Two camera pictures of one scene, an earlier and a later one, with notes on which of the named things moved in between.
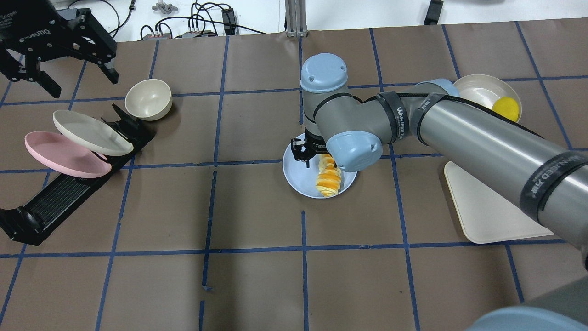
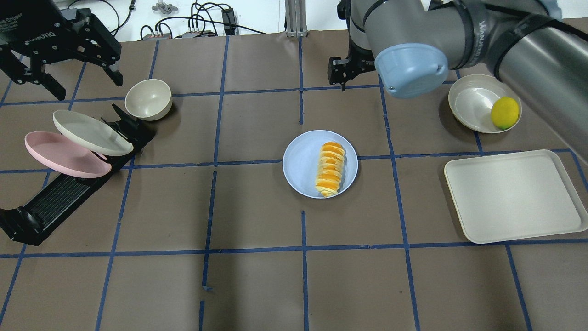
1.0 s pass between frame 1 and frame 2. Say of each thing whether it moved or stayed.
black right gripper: moved
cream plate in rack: stayed
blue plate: stayed
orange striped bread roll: stayed
